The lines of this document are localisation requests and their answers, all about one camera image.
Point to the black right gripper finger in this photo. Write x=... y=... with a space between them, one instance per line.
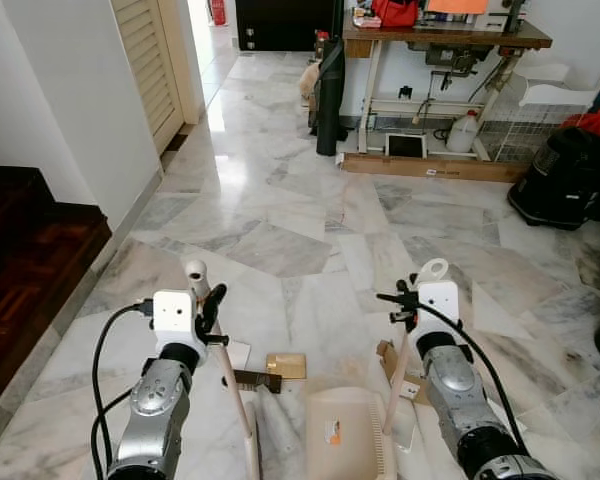
x=404 y=292

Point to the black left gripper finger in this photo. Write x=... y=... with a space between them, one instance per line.
x=213 y=303

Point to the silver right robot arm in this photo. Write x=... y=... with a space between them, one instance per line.
x=455 y=385

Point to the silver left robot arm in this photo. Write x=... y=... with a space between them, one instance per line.
x=160 y=400

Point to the white paper scrap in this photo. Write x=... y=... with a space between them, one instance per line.
x=238 y=355

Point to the brown cardboard scrap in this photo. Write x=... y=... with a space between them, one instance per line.
x=388 y=358

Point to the brown wrapper piece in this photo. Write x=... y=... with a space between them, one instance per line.
x=258 y=381

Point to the gold card scrap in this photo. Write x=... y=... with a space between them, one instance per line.
x=288 y=366

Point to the long flat cardboard box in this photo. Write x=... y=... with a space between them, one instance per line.
x=430 y=167

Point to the white framed tablet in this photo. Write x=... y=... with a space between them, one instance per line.
x=405 y=146

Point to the white plastic jug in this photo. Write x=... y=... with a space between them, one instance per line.
x=462 y=135

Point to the dark wooden step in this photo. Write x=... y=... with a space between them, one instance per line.
x=30 y=270

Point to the black rolled mat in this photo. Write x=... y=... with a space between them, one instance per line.
x=331 y=100

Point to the small beige figure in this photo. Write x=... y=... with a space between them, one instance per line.
x=308 y=82

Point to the white plastic chair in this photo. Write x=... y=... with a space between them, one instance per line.
x=555 y=96

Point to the louvred wooden door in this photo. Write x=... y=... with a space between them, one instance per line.
x=145 y=60

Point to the red cloth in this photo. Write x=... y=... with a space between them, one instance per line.
x=598 y=124

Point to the wooden sewing table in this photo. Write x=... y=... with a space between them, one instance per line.
x=450 y=38

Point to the red bag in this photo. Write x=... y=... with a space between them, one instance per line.
x=395 y=12

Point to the black cabinet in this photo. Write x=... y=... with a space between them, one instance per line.
x=280 y=25

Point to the orange sheet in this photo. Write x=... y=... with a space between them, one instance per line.
x=456 y=6

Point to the red fire extinguisher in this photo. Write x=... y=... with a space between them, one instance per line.
x=218 y=12

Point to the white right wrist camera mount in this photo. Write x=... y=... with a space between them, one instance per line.
x=438 y=305

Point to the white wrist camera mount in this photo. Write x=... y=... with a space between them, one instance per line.
x=173 y=315
x=438 y=305

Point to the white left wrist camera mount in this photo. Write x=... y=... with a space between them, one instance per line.
x=173 y=315

